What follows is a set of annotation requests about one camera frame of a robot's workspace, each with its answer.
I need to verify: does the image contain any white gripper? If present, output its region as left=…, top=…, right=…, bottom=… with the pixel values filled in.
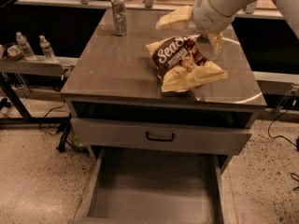
left=155, top=0, right=235, bottom=54

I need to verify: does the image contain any brown sea salt chip bag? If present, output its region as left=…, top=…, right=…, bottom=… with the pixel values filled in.
left=146, top=36, right=228, bottom=92

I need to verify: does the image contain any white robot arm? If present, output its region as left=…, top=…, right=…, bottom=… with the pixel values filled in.
left=156, top=0, right=299, bottom=53

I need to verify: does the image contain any grey drawer cabinet counter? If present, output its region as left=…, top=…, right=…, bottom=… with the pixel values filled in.
left=60, top=7, right=268, bottom=161

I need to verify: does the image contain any open middle drawer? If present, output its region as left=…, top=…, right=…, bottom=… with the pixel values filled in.
left=69, top=147, right=229, bottom=224

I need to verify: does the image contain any tall silver drink can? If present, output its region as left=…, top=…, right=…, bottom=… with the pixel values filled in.
left=111, top=0, right=128, bottom=36

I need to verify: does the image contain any right clear water bottle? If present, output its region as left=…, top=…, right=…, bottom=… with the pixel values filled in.
left=39, top=35, right=57, bottom=62

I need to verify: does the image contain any clear water bottle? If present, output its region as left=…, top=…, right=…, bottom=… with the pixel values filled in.
left=16, top=32, right=36, bottom=60
left=39, top=35, right=57, bottom=62

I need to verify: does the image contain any left clear water bottle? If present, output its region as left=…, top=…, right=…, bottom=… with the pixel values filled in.
left=16, top=32, right=36, bottom=60

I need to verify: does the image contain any grey side shelf table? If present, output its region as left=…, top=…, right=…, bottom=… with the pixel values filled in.
left=0, top=56, right=78, bottom=125

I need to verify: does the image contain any small brown basket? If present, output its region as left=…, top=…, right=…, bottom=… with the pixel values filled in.
left=0, top=43, right=23, bottom=62

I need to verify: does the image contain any black floor cable right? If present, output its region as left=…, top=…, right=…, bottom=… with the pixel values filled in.
left=267, top=109, right=299, bottom=151

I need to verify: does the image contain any black floor cable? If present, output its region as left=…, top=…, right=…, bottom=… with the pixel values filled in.
left=267, top=109, right=299, bottom=151
left=37, top=101, right=71, bottom=137

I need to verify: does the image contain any closed top drawer with handle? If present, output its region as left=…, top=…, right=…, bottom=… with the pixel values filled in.
left=71, top=118, right=251, bottom=155

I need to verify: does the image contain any black floor cable left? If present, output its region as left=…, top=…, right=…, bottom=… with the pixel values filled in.
left=37, top=101, right=71, bottom=137

